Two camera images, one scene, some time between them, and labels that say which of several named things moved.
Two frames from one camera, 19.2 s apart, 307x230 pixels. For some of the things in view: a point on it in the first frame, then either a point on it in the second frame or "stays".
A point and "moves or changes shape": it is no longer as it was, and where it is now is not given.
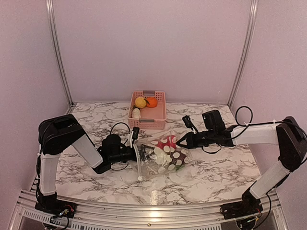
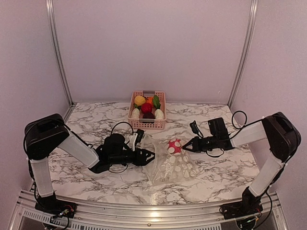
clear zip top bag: x=159 y=156 moves or changes shape
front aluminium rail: x=23 y=216 stays
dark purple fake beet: x=177 y=156 -> x=148 y=115
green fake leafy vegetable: x=178 y=167 -> x=156 y=101
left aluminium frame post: x=59 y=58 stays
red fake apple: x=168 y=143 -> x=147 y=108
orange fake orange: x=152 y=101 stays
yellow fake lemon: x=140 y=102 stays
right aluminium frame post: x=253 y=20 stays
